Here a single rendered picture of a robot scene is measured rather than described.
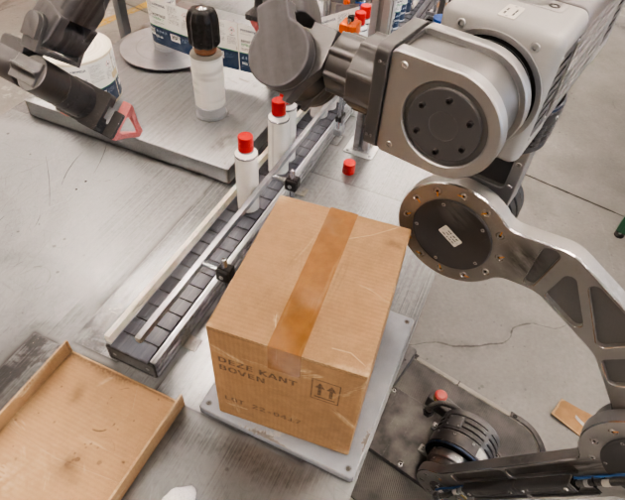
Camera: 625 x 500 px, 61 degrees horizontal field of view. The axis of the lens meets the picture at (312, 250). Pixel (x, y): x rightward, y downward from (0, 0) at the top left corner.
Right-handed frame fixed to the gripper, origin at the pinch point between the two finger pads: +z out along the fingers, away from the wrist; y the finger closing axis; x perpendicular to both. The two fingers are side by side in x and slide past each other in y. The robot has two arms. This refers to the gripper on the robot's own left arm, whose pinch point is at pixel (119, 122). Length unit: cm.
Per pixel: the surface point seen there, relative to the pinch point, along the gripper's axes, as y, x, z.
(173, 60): 50, -28, 58
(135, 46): 66, -27, 57
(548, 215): -68, -63, 204
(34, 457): -19, 57, -2
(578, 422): -111, 15, 139
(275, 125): -9.9, -17.1, 32.4
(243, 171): -13.0, -3.7, 24.5
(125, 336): -16.2, 35.4, 9.4
